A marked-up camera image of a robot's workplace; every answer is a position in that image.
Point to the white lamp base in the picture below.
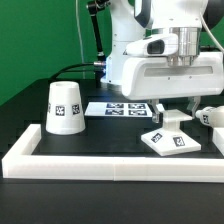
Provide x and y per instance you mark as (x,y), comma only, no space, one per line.
(170,139)

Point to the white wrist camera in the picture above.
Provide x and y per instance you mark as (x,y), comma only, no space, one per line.
(154,45)

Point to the white lamp shade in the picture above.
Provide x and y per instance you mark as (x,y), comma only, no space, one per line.
(65,113)

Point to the white frame wall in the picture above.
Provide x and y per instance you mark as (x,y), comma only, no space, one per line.
(21,162)

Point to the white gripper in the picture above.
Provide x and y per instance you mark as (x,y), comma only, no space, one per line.
(152,78)

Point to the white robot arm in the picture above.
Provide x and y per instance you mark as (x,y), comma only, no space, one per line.
(143,18)

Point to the white lamp bulb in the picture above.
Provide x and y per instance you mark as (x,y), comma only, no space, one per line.
(211,116)

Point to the white marker sheet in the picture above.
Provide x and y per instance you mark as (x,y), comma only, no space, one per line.
(120,109)

